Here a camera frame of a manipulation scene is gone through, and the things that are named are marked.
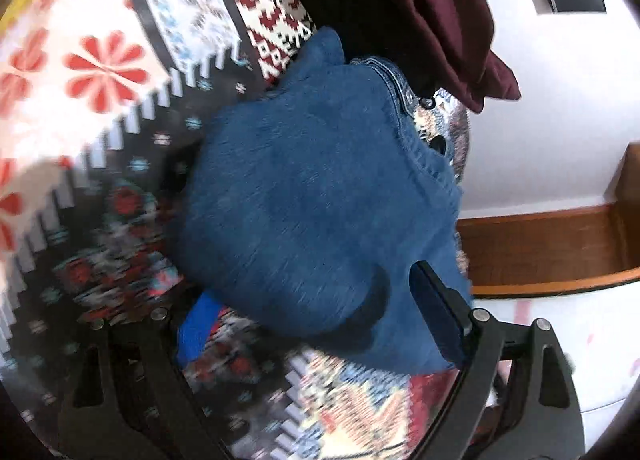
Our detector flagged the black garment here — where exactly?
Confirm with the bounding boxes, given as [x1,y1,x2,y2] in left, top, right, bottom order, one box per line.
[265,0,441,97]

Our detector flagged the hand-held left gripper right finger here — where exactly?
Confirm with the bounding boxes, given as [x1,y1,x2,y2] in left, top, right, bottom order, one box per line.
[409,260,586,460]

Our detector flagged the blue denim jacket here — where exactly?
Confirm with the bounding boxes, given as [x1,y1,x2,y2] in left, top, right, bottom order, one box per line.
[167,26,473,373]

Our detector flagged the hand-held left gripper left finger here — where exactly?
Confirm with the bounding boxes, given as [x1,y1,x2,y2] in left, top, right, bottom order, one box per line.
[56,290,236,460]

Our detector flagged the maroon garment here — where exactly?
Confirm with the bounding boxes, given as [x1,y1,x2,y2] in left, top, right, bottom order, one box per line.
[350,0,522,114]

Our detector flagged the patchwork blanket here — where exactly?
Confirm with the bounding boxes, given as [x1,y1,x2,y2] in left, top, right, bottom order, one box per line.
[0,0,472,460]

